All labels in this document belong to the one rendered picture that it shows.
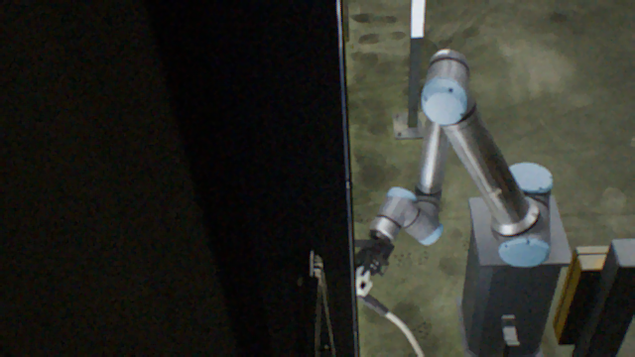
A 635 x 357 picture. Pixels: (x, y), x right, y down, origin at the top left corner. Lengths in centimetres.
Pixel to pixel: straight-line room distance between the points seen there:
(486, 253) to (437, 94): 80
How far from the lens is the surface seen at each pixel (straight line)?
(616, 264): 132
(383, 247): 231
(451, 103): 194
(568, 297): 150
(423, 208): 240
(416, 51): 359
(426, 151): 230
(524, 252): 232
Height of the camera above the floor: 263
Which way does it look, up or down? 45 degrees down
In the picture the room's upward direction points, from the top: 5 degrees counter-clockwise
